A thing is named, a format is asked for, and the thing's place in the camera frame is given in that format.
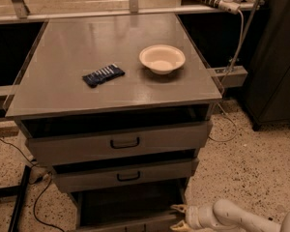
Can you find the grey metal rail bracket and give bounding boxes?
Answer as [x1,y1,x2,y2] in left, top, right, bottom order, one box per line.
[208,66,247,88]

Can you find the white power strip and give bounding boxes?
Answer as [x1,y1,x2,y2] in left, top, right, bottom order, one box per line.
[197,0,240,15]

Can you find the white power cable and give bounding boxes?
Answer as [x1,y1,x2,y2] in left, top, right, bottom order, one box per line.
[208,9,246,143]

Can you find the black metal floor frame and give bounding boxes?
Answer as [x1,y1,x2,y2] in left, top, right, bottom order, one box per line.
[0,166,31,232]

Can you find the blue snack packet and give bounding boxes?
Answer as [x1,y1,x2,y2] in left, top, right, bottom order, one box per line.
[82,64,125,88]

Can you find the grey drawer cabinet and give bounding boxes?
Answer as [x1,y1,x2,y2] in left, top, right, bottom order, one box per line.
[3,13,223,211]

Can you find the grey bottom drawer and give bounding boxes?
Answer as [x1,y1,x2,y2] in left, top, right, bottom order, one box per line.
[71,178,188,232]

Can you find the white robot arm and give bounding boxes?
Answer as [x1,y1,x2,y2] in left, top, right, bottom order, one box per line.
[170,199,290,232]

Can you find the grey top drawer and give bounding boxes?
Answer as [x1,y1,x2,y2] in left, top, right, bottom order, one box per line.
[27,121,213,165]

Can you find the grey drawer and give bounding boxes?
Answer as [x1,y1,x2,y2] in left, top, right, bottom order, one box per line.
[53,158,198,192]
[71,178,188,232]
[27,121,213,165]

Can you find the grey middle drawer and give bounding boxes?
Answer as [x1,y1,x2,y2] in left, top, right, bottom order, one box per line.
[53,158,198,192]

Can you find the dark side cabinet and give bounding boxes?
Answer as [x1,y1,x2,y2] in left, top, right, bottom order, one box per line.
[241,0,290,131]

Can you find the black floor cable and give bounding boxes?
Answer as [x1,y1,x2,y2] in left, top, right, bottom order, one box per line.
[0,132,66,232]

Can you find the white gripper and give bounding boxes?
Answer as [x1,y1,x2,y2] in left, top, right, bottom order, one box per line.
[170,204,213,232]

